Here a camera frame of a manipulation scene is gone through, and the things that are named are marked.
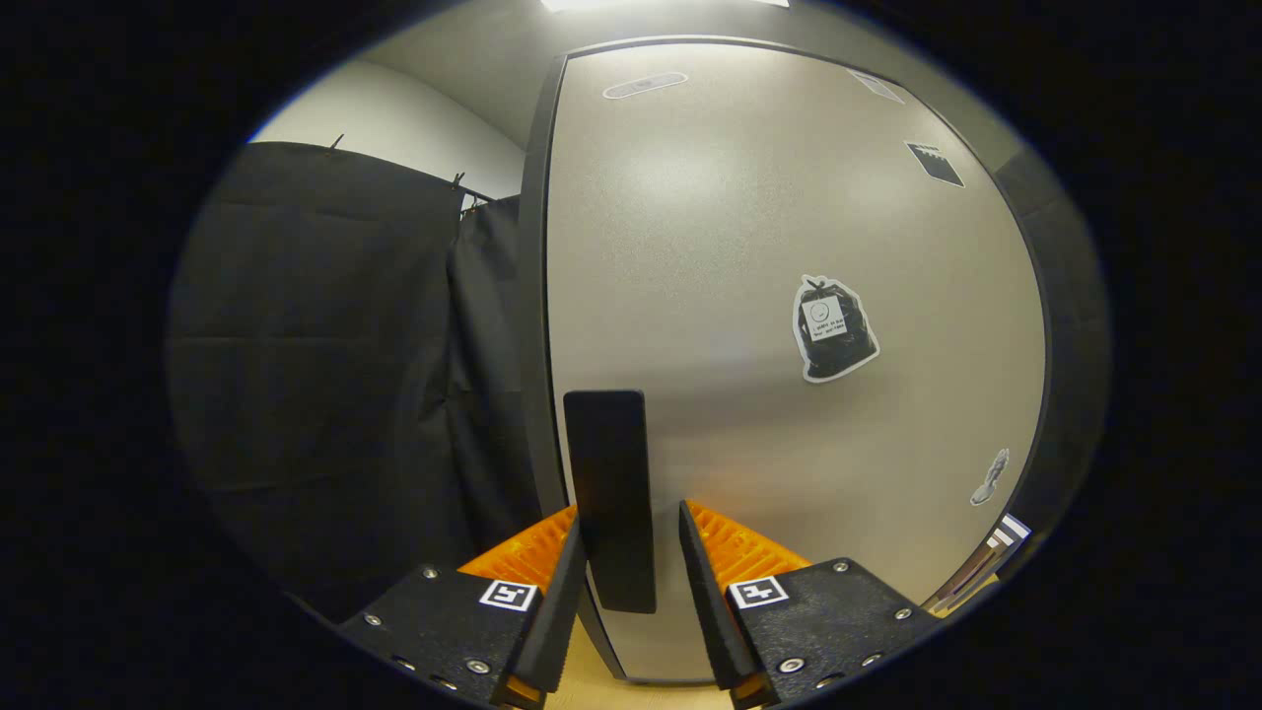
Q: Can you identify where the black door handle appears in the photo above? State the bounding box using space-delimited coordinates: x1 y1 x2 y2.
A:
563 390 659 614

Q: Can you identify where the large ceiling light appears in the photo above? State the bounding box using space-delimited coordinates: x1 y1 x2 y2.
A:
540 0 790 11

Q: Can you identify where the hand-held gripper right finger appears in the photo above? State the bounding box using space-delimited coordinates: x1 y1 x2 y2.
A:
678 500 940 709

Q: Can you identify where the grey cabinet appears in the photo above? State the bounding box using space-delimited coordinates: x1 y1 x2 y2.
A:
518 35 1113 683

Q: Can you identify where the black backdrop cloth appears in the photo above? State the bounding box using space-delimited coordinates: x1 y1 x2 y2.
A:
166 141 543 624

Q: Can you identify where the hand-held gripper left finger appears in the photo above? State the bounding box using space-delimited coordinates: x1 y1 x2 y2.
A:
338 506 591 709

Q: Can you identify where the grey cabinet door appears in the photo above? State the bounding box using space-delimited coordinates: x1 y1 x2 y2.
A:
545 41 1048 681

